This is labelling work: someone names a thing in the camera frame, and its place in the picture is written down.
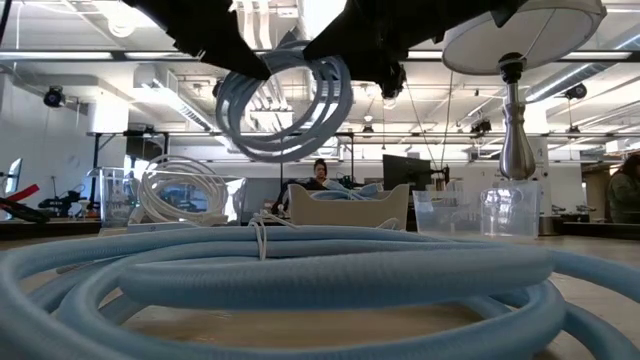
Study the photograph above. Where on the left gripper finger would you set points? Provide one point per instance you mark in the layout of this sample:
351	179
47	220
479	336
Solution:
370	40
200	25

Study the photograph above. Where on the black ceiling spotlight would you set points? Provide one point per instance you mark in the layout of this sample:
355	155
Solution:
54	96
576	91

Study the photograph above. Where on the black computer monitor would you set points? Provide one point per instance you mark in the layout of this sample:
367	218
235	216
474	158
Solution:
405	172

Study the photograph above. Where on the person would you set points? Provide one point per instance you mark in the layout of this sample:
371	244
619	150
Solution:
625	192
320	172

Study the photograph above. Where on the white shade table lamp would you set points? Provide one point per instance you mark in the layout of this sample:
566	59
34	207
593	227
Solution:
517	150

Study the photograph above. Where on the grey plastic bin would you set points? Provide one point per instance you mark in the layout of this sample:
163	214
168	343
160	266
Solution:
345	212

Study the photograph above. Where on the small clear plastic container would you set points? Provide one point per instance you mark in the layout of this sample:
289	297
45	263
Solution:
440	215

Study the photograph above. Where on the wide clear plastic container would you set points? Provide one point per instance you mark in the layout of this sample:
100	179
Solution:
115	200

